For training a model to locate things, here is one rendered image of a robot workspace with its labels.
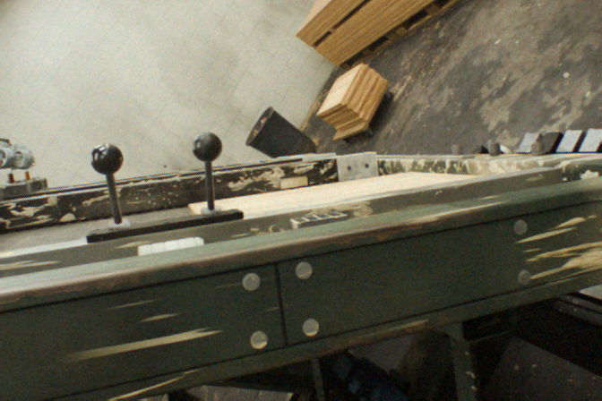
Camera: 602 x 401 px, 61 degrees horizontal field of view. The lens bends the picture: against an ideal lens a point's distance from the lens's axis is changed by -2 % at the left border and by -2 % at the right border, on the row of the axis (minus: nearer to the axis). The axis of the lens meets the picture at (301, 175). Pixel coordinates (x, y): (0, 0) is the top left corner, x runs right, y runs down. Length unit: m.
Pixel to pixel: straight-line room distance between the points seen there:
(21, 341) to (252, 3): 6.81
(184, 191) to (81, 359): 0.96
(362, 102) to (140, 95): 3.02
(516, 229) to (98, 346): 0.40
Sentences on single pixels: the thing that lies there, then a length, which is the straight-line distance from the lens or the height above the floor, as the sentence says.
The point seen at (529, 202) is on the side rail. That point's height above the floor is 1.13.
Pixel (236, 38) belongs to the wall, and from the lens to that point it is 6.91.
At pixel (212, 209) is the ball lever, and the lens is 0.70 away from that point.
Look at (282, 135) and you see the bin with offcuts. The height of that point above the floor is 0.40.
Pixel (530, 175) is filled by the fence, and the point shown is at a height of 0.95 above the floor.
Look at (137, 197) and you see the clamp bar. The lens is 1.39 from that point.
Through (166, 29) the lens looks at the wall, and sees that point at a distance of 6.75.
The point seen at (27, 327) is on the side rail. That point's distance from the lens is 0.46.
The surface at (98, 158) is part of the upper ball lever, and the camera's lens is 0.64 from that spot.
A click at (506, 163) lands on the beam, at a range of 1.05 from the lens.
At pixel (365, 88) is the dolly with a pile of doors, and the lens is 4.45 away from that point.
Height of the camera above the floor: 1.47
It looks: 15 degrees down
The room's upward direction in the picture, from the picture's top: 57 degrees counter-clockwise
